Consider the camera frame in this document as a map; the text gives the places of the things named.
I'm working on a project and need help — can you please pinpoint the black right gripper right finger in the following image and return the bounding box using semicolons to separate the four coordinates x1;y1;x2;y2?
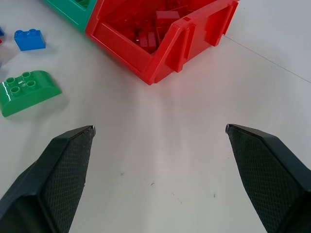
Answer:
225;124;311;233

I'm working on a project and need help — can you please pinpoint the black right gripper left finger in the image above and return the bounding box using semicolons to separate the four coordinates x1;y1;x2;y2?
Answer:
0;125;96;233

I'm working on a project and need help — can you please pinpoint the green curved building block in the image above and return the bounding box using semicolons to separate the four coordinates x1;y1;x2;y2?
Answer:
0;70;63;118

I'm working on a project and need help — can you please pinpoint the red plastic storage bin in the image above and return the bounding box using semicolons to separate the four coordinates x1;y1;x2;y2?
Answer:
85;0;240;86

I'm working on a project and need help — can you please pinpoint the red flat building block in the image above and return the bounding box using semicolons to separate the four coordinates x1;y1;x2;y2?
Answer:
138;31;156;54

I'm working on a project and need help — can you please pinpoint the green plastic storage bin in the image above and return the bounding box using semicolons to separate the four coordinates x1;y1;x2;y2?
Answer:
43;0;98;34

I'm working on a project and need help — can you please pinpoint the green block inside bin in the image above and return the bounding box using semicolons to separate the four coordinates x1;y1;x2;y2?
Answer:
74;0;96;10

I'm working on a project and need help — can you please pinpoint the red square building block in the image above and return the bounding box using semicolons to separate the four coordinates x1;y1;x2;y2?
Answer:
155;10;181;28

